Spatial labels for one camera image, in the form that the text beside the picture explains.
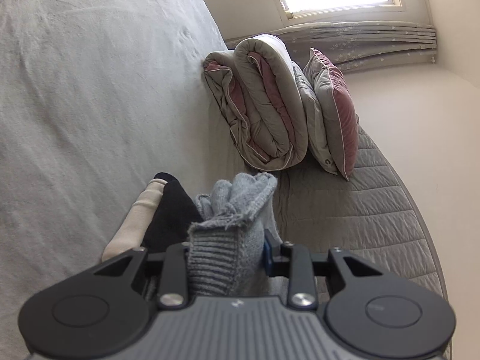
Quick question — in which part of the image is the grey patterned knit sweater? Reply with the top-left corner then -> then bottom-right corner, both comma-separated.
186,173 -> 287,299

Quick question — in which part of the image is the folded cream garment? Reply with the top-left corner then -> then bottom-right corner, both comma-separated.
101,178 -> 168,262

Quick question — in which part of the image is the folded black garment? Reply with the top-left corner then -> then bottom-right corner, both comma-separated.
142,172 -> 203,253

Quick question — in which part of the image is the grey quilted headboard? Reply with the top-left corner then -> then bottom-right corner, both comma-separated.
273,128 -> 448,297

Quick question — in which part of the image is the grey pillow under top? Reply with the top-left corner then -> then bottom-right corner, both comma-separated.
292,62 -> 338,175

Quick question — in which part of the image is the grey pink pillow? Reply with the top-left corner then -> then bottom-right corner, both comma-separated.
303,48 -> 359,180

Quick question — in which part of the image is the rolled grey pink duvet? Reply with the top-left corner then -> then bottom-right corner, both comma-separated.
203,34 -> 308,172

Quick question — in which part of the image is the grey bed sheet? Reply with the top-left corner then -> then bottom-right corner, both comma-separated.
0,0 -> 286,350

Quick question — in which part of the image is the grey star curtain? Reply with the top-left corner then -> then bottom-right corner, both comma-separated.
224,20 -> 440,74

